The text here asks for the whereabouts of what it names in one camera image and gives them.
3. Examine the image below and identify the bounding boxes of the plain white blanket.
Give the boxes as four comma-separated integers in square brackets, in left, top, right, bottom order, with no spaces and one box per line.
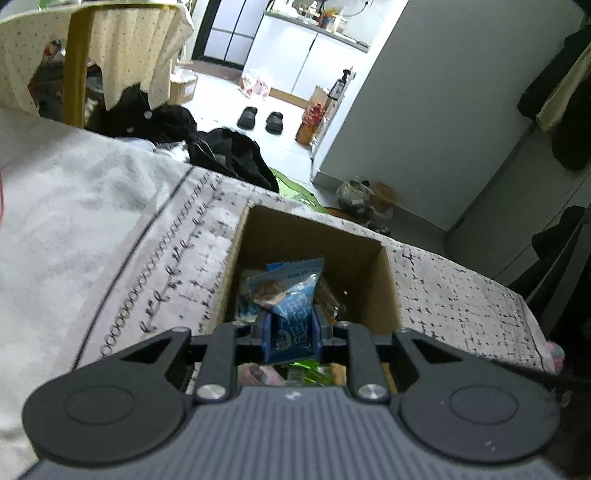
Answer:
[0,108,195,467]

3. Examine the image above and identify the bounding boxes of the yellow wooden table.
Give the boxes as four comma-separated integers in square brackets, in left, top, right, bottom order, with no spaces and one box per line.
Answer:
[62,2,167,129]

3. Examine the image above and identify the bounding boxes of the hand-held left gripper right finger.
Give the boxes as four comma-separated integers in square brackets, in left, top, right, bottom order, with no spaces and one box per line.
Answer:
[313,314,469,404]

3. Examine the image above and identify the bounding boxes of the pink plastic bag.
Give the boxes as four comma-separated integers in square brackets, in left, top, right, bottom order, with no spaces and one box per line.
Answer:
[238,69,273,100]

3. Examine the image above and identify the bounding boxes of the pink soft item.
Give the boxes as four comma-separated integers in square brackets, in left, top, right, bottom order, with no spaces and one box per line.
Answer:
[545,342,566,370]

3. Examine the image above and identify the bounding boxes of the blue green-edged snack packet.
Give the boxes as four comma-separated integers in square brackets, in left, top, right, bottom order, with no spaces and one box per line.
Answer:
[237,295,260,322]

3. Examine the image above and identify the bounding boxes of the green snack packet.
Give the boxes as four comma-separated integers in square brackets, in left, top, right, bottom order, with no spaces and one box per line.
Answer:
[288,362,331,386]

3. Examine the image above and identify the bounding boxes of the bottles on kitchen counter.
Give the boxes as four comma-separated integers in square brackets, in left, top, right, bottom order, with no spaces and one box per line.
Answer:
[265,0,370,47]

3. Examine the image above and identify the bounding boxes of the black framed glass door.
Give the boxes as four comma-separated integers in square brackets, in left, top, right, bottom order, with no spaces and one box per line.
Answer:
[191,0,264,70]

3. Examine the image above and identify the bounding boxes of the small table with cloth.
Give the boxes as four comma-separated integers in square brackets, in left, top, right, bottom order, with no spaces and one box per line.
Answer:
[0,0,195,116]

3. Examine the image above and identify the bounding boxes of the brown cardboard box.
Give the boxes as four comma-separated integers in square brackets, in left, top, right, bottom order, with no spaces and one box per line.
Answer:
[217,205,402,388]

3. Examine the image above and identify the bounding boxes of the brown woven pot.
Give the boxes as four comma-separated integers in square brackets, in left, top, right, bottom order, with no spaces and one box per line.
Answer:
[372,182,399,213]

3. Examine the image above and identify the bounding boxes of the black spray bottle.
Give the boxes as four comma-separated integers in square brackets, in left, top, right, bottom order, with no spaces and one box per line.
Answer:
[330,67,354,100]

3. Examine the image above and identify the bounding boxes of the open brown carton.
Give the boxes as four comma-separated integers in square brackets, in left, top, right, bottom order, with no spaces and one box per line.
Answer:
[168,69,199,104]

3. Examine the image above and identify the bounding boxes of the black bag on floor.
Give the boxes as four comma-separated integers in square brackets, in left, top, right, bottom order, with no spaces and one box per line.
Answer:
[187,128,280,192]

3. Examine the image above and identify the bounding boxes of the grey plastic bag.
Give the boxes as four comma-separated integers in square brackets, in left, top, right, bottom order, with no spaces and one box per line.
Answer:
[336,179,375,215]

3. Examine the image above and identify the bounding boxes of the cream hanging garment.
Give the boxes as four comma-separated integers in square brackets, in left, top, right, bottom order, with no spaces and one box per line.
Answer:
[538,46,591,132]

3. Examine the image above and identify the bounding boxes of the black jacket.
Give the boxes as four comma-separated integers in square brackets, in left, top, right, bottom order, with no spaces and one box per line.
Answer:
[99,83,199,144]

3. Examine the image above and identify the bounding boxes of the purple snack packet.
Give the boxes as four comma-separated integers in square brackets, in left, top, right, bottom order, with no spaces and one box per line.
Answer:
[238,364,287,386]

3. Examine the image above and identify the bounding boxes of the dark hanging clothes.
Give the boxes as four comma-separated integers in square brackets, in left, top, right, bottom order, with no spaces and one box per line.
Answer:
[517,28,591,171]

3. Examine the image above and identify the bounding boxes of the dark garment on rack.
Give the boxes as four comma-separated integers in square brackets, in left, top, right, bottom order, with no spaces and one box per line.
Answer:
[508,205,591,324]

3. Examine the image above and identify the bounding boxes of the red orange bag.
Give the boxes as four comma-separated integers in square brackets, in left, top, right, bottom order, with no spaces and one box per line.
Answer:
[295,102,326,146]

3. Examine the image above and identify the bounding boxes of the green rug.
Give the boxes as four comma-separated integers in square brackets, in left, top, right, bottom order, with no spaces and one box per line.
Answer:
[270,167,328,213]

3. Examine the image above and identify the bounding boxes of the white kitchen cabinet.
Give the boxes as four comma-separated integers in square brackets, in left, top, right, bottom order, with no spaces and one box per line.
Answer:
[242,11,370,107]

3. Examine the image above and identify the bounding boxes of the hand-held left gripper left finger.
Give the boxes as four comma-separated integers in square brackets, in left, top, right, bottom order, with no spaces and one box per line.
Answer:
[99,314,274,403]

